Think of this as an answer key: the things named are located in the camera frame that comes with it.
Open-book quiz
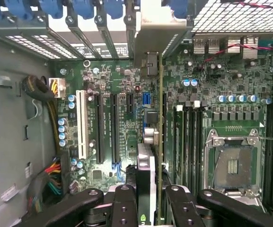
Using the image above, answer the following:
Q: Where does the silver socket cover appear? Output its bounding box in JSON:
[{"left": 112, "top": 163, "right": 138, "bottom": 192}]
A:
[{"left": 222, "top": 188, "right": 269, "bottom": 209}]

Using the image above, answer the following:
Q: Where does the CPU socket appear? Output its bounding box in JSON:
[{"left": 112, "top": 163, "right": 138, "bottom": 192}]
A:
[{"left": 204, "top": 129, "right": 262, "bottom": 190}]

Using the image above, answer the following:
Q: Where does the white expansion slot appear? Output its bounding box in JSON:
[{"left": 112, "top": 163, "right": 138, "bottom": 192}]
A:
[{"left": 76, "top": 89, "right": 90, "bottom": 160}]

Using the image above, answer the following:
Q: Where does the short black expansion slot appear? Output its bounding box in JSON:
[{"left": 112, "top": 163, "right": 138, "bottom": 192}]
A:
[{"left": 126, "top": 93, "right": 135, "bottom": 114}]

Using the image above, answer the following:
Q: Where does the blue expansion slot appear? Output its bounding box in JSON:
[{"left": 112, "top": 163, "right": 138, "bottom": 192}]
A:
[{"left": 140, "top": 91, "right": 153, "bottom": 130}]

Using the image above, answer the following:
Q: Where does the green motherboard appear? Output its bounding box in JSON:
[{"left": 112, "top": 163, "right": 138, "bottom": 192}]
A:
[{"left": 48, "top": 35, "right": 273, "bottom": 227}]

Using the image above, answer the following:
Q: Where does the white power plug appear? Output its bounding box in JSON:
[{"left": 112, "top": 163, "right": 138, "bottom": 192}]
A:
[{"left": 48, "top": 77, "right": 66, "bottom": 99}]

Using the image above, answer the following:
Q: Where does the silver power supply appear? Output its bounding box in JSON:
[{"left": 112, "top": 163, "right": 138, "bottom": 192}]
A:
[{"left": 0, "top": 60, "right": 56, "bottom": 227}]

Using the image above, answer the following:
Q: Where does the rear port block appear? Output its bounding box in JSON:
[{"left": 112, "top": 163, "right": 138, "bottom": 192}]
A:
[{"left": 193, "top": 35, "right": 260, "bottom": 60}]

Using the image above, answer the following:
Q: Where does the black open PC case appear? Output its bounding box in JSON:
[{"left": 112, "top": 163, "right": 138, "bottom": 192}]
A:
[{"left": 0, "top": 0, "right": 273, "bottom": 227}]

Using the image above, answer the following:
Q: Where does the multicoloured power wire bundle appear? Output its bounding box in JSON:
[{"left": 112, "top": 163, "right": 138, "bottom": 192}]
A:
[{"left": 26, "top": 151, "right": 70, "bottom": 215}]

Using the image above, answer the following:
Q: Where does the black sleeved power cable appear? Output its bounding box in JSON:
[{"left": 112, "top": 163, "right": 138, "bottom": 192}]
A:
[{"left": 21, "top": 75, "right": 63, "bottom": 155}]

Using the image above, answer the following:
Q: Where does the red black twisted wire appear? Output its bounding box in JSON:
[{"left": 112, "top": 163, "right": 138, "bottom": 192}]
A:
[{"left": 203, "top": 0, "right": 273, "bottom": 62}]

